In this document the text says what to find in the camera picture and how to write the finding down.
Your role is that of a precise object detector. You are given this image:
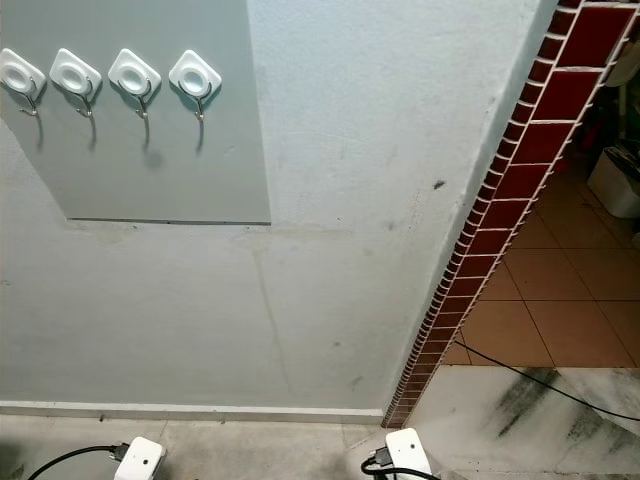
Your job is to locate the white plastic container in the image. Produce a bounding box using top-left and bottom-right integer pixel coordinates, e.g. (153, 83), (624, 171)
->
(588, 148), (640, 219)

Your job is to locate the white square wall hook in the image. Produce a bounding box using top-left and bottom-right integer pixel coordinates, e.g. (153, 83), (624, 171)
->
(168, 49), (223, 123)
(49, 47), (104, 118)
(0, 47), (48, 116)
(107, 47), (163, 121)

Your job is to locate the grey wall board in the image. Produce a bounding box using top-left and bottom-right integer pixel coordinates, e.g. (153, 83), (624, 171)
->
(0, 0), (272, 225)

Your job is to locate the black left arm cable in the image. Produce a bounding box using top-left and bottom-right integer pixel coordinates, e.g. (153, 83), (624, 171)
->
(28, 443), (132, 480)

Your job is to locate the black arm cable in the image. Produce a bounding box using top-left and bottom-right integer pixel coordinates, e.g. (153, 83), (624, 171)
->
(28, 443), (132, 480)
(362, 447), (433, 480)

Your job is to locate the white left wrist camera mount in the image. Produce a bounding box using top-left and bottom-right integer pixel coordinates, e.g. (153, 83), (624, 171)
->
(115, 437), (166, 480)

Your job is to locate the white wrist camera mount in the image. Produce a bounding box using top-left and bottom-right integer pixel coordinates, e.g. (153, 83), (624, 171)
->
(385, 428), (433, 480)
(115, 437), (166, 480)

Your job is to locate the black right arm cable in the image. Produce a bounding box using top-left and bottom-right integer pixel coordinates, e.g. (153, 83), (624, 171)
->
(362, 447), (433, 480)

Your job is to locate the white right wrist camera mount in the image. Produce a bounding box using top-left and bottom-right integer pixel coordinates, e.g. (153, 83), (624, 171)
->
(385, 428), (433, 480)

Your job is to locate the thin black floor cable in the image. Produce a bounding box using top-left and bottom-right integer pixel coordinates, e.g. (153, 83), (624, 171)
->
(452, 340), (640, 411)

